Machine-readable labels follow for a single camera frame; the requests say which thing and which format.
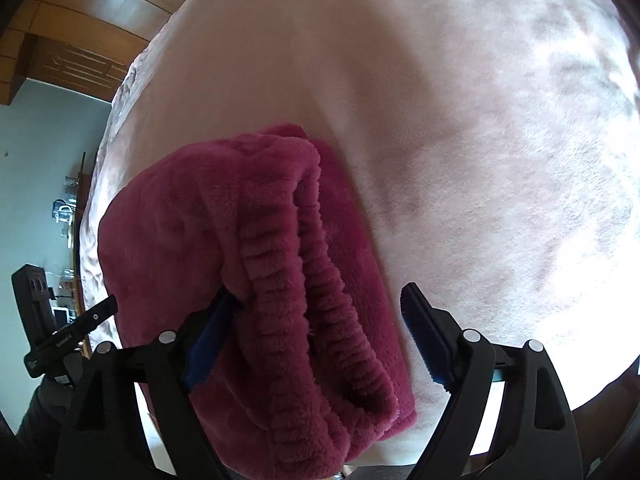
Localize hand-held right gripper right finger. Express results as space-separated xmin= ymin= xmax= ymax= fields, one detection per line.
xmin=400 ymin=282 xmax=586 ymax=480

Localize magenta fleece pants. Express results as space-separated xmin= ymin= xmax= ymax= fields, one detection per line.
xmin=97 ymin=122 xmax=418 ymax=466

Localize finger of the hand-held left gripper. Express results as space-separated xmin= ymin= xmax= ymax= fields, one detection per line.
xmin=52 ymin=295 xmax=120 ymax=342

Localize pink bed blanket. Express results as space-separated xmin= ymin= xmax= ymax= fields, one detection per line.
xmin=75 ymin=0 xmax=640 ymax=456

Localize wooden shelf cabinet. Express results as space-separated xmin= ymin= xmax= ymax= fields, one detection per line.
xmin=50 ymin=152 xmax=101 ymax=358

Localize wooden wardrobe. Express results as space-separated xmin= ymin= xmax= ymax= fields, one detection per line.
xmin=0 ymin=0 xmax=201 ymax=107

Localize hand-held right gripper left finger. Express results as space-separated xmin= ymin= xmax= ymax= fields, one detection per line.
xmin=52 ymin=290 xmax=241 ymax=480

